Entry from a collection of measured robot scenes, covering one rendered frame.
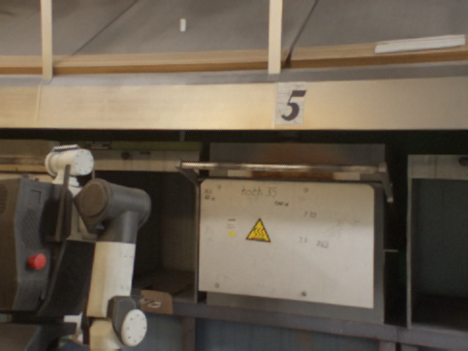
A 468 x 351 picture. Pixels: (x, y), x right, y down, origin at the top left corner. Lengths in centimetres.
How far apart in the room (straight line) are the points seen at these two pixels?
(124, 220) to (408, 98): 91
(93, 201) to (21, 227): 16
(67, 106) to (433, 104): 122
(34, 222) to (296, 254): 96
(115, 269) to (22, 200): 26
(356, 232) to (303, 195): 21
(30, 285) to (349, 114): 101
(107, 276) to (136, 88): 88
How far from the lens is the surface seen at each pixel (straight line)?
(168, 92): 212
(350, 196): 209
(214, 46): 232
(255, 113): 198
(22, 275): 150
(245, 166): 206
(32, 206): 151
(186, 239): 308
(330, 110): 192
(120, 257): 147
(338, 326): 229
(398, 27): 224
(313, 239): 213
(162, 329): 259
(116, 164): 250
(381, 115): 190
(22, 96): 241
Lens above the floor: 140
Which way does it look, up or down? 1 degrees down
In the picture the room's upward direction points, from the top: 1 degrees clockwise
